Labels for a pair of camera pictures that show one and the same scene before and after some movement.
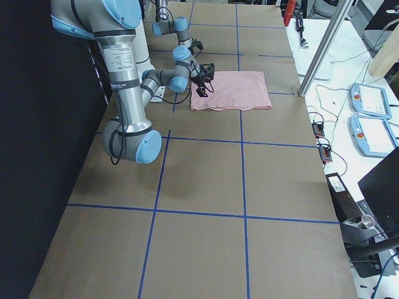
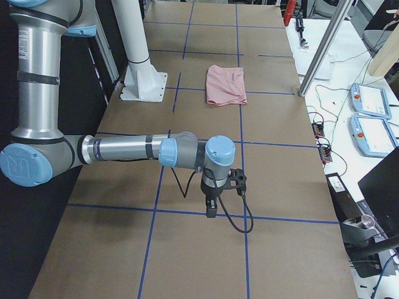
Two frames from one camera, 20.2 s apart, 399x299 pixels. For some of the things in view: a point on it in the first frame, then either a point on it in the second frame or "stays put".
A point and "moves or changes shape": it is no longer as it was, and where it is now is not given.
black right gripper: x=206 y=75 -> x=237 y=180
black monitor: x=381 y=190 stays put
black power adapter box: x=345 y=206 stays put
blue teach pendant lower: x=372 y=136 stays put
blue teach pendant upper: x=370 y=100 stays put
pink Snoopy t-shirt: x=241 y=90 moves or changes shape
